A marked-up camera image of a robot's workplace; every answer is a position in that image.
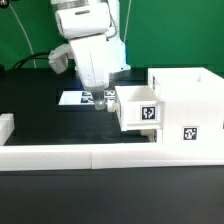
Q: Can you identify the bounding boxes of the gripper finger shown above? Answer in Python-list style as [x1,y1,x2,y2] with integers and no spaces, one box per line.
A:
[92,91,104,110]

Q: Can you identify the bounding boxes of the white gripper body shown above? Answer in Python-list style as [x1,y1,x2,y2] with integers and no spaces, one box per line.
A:
[48,2,110,91]

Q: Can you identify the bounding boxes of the white drawer tray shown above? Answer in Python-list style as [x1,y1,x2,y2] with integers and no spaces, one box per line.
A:
[107,85,164,131]
[140,129,162,143]

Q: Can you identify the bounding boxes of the white drawer cabinet box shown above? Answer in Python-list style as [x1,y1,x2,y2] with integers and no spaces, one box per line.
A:
[148,67,224,144]

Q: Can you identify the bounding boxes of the white front drawer tray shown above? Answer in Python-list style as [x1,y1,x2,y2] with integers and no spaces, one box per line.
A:
[140,129,162,143]

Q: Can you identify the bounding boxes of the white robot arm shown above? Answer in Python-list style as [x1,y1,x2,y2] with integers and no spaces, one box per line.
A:
[48,0,131,110]

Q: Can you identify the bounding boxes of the white fiducial marker sheet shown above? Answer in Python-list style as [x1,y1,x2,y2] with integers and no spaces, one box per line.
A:
[58,89,117,106]

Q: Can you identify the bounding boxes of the grey camera cable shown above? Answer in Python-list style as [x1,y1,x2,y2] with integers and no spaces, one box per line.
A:
[123,0,133,44]

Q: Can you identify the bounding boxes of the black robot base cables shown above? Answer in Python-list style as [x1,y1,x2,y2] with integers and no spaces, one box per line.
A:
[11,51,51,70]

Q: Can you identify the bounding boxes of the white thin cable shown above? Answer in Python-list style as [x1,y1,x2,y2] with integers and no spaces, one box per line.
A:
[8,2,38,69]

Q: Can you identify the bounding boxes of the white U-shaped fence frame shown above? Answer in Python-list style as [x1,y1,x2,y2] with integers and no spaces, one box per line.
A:
[0,114,224,171]

